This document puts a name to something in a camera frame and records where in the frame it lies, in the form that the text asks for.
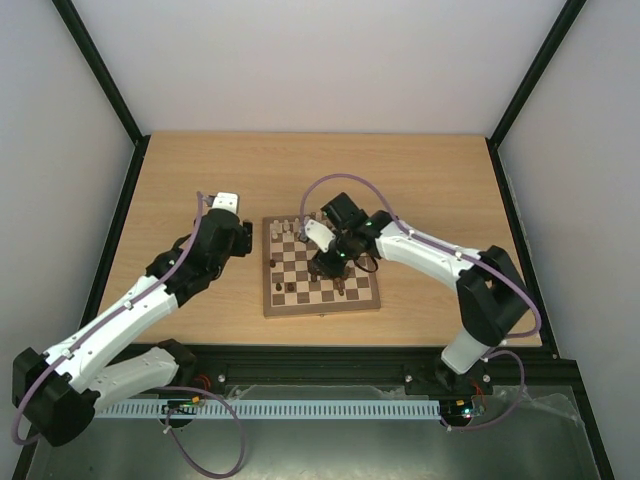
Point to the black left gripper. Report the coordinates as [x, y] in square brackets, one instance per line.
[244, 244]

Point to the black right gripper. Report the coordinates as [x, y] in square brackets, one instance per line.
[327, 267]

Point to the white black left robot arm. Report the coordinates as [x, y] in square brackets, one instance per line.
[58, 392]

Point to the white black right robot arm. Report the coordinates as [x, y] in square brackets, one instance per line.
[491, 294]

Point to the pile of dark chess pieces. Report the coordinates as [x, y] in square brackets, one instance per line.
[338, 283]

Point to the row of light chess pieces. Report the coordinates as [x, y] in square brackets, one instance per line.
[287, 227]

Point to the wooden chess board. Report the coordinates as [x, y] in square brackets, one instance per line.
[288, 262]

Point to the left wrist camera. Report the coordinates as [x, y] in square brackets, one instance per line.
[225, 201]

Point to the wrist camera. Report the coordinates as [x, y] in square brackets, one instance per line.
[225, 201]
[321, 235]

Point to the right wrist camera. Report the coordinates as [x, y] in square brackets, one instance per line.
[321, 235]

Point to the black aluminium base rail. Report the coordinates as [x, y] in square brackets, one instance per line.
[418, 369]

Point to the light blue slotted cable duct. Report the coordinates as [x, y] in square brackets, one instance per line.
[158, 409]

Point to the black frame post left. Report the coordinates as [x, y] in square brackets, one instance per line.
[76, 27]

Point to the black frame post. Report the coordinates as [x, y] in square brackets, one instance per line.
[76, 27]
[563, 23]

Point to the black frame post right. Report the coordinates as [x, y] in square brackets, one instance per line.
[563, 23]

